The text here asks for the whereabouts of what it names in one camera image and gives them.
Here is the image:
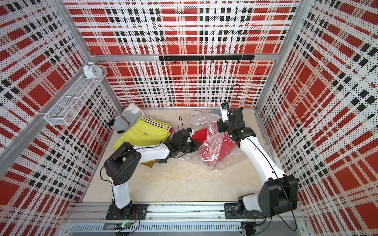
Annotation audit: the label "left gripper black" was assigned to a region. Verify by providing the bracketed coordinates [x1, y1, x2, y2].
[179, 139, 205, 153]

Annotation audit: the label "clear plastic vacuum bag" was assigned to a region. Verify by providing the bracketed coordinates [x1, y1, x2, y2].
[178, 113, 247, 170]

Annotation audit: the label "brown garment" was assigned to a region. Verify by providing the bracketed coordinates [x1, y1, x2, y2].
[142, 159, 160, 168]

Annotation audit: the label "yellow garment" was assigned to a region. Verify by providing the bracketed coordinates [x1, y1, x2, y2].
[104, 117, 172, 166]

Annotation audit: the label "dark grey trousers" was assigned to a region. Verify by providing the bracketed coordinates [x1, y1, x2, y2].
[159, 158, 168, 164]

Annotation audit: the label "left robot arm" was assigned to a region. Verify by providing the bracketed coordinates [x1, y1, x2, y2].
[103, 128, 201, 213]

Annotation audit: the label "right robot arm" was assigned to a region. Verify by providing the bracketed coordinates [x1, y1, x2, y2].
[217, 102, 298, 217]

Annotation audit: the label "white alarm clock on table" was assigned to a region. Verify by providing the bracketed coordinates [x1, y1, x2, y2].
[189, 111, 202, 118]

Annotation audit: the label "grey white plush toy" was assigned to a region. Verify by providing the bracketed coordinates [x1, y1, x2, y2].
[107, 103, 145, 134]

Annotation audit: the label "white alarm clock on shelf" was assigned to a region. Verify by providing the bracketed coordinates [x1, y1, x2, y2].
[83, 62, 102, 79]

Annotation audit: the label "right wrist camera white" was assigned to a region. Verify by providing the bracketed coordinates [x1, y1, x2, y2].
[220, 102, 229, 123]

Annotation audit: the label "black wall hook rail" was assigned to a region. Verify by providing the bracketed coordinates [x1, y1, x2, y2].
[158, 55, 256, 62]

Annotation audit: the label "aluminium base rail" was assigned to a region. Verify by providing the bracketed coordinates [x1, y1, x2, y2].
[59, 202, 313, 236]

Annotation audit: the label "white wire mesh shelf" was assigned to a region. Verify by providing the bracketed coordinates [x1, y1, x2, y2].
[44, 65, 107, 126]

